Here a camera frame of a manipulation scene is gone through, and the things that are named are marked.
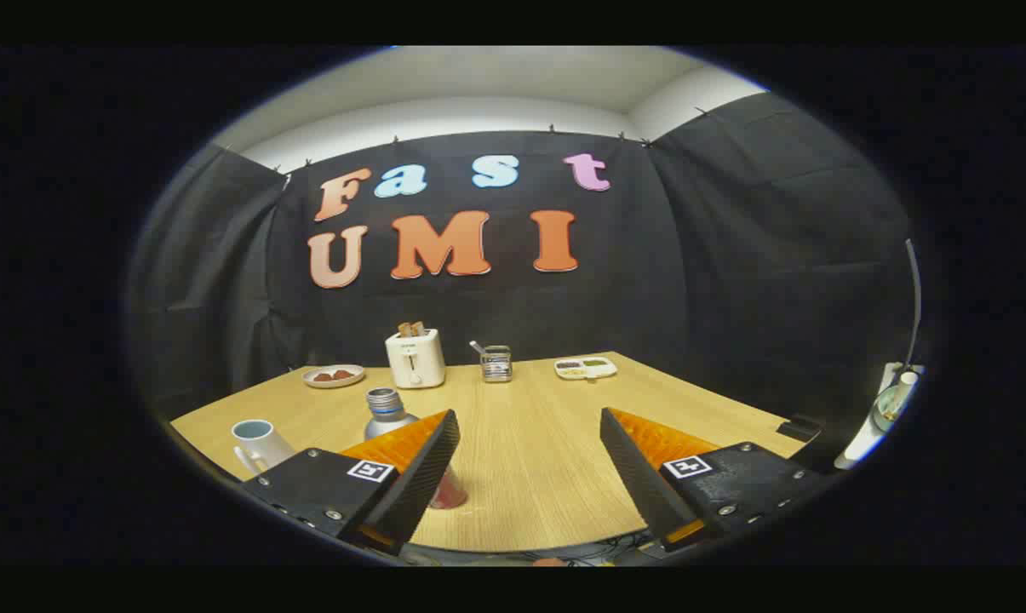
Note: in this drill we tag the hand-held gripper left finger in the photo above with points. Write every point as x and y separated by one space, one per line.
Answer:
423 464

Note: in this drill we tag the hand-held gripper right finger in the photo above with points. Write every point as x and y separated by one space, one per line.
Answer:
632 472

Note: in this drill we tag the silver juice bottle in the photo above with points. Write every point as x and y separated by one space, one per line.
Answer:
386 413

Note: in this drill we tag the white cup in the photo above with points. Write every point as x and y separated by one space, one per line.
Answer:
261 443

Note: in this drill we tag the white toaster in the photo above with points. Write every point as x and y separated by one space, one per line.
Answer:
415 362

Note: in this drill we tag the wooden table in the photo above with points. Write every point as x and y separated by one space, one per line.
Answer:
530 460

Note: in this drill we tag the white divided tray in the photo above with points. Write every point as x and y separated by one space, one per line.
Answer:
585 369

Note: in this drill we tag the small white plate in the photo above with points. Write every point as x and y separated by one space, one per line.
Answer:
334 382

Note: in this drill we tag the small black block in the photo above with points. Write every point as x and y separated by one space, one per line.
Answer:
800 428

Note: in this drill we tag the black backdrop cloth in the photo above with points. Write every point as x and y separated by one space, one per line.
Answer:
691 281

